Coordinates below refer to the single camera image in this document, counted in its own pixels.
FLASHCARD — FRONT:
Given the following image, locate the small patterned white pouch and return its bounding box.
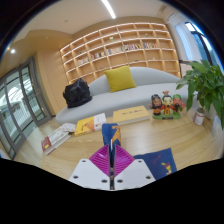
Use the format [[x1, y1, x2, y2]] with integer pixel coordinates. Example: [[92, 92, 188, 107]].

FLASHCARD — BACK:
[[59, 122, 77, 134]]

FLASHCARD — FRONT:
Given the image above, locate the long ceiling light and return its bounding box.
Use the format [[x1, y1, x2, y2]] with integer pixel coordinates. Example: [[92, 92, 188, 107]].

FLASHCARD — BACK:
[[100, 0, 117, 20]]

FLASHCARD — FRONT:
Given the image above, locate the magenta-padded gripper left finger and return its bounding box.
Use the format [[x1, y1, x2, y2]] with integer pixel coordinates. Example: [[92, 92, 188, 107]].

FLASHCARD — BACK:
[[68, 143, 113, 191]]

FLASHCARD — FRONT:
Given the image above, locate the plain yellow book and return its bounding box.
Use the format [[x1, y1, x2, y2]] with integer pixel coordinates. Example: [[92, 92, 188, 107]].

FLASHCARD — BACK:
[[111, 105, 151, 127]]

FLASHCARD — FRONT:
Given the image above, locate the colourful three-figure figurine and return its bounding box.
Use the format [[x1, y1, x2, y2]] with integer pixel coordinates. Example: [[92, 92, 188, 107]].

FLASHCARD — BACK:
[[148, 90, 186, 120]]

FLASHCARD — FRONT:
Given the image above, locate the red and white book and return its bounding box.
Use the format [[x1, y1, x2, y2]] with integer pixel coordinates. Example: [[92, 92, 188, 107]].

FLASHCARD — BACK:
[[40, 128, 73, 156]]

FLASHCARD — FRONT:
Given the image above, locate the grey-framed glass door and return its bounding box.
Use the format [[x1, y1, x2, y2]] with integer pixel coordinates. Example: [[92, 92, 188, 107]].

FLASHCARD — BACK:
[[0, 57, 53, 160]]

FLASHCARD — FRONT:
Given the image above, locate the yellow and orange book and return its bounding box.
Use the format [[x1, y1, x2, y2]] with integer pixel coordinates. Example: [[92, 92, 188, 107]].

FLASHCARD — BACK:
[[73, 112, 107, 137]]

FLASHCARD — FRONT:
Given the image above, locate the wooden wall shelf unit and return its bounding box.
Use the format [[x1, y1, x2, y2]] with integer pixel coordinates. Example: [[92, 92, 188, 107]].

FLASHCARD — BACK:
[[59, 22, 182, 85]]

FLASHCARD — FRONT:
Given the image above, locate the yellow cushion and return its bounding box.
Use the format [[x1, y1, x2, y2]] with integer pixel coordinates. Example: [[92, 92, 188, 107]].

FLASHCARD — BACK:
[[103, 65, 137, 94]]

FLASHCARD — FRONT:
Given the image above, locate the blue animal-print towel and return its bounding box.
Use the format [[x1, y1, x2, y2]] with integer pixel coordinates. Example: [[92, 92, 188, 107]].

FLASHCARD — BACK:
[[101, 123, 178, 191]]

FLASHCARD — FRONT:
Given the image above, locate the window with white curtain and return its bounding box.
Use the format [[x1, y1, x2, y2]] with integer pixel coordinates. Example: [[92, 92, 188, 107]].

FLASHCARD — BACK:
[[174, 21, 221, 68]]

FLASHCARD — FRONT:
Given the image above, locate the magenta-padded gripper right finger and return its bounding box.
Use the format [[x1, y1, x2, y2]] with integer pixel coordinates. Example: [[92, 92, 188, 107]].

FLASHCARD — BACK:
[[112, 143, 156, 191]]

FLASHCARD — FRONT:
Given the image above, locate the green potted plant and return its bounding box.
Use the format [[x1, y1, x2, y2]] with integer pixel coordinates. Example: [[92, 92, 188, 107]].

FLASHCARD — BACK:
[[175, 59, 224, 129]]

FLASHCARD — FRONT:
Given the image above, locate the black bag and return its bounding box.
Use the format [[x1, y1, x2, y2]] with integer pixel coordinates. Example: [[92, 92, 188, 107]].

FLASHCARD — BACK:
[[62, 77, 93, 109]]

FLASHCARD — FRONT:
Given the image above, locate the grey curved sofa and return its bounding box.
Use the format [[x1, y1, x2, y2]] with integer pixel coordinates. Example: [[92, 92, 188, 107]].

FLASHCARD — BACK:
[[55, 66, 188, 126]]

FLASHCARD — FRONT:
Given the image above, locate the small white jar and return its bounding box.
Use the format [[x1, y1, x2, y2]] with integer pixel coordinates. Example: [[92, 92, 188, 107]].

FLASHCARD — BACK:
[[193, 107, 206, 127]]

